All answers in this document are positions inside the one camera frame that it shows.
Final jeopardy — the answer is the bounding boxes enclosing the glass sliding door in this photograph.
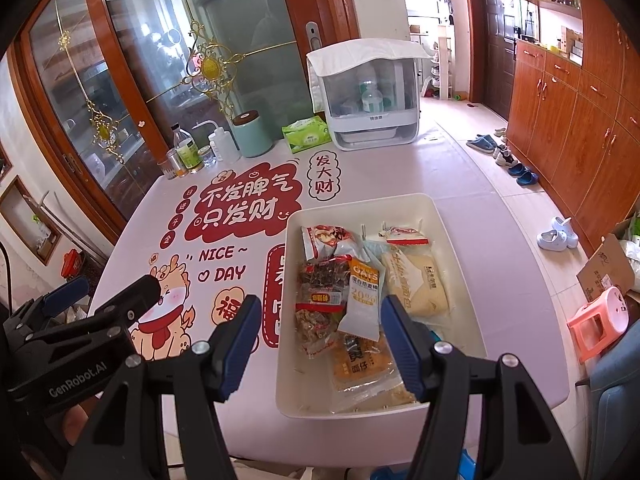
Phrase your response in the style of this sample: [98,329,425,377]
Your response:
[6,0,359,242]

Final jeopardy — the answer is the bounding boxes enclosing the white squeeze bottle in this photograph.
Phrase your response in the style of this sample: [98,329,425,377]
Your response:
[208,127,241,164]

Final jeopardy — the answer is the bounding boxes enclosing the white tabletop sterilizer cabinet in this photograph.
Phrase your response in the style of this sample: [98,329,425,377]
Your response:
[306,38,427,152]

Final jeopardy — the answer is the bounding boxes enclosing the yellow cake clear bag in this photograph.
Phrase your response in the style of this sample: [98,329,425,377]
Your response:
[381,247,449,318]

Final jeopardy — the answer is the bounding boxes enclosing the dark chocolate snack pack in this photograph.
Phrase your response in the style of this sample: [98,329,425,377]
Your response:
[295,256,352,312]

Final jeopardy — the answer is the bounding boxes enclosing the small glass jar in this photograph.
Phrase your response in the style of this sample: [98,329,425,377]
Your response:
[198,145,216,167]

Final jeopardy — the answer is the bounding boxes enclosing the green label glass bottle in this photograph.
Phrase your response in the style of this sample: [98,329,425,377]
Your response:
[171,124,202,171]

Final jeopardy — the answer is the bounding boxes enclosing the white red snack bag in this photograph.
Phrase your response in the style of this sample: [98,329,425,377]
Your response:
[302,224,370,262]

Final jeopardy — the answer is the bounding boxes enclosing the green wet wipes pack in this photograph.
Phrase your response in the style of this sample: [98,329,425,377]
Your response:
[282,116,331,154]

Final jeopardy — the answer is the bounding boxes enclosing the person left hand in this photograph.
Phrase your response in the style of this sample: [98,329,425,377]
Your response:
[44,394,100,460]

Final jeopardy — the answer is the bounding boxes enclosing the printed pink tablecloth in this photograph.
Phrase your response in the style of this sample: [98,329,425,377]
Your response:
[94,131,568,467]

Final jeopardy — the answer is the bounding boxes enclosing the wooden cabinet wall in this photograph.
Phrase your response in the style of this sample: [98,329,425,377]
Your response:
[506,0,639,252]

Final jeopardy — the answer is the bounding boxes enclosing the white baby shoes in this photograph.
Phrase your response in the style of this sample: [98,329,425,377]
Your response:
[537,216,579,252]

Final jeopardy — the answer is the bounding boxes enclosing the blue slippers pair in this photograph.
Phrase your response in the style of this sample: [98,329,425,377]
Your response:
[508,162,539,186]

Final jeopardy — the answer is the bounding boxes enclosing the mint green canister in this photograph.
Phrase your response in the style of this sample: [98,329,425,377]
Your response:
[232,110,272,158]

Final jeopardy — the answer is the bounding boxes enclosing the cardboard box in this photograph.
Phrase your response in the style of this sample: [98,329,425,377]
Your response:
[577,216,639,301]

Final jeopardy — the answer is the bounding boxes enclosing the orange white oats pack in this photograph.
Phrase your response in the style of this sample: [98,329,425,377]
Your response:
[338,258,380,341]

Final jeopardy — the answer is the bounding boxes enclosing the pink plastic stool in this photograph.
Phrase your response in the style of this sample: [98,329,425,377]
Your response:
[567,286,629,364]

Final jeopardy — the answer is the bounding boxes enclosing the white plastic storage bin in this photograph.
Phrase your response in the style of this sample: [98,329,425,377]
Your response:
[276,194,486,419]

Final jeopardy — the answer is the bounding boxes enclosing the rice crisp snack bag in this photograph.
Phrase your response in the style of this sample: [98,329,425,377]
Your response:
[329,333,416,414]

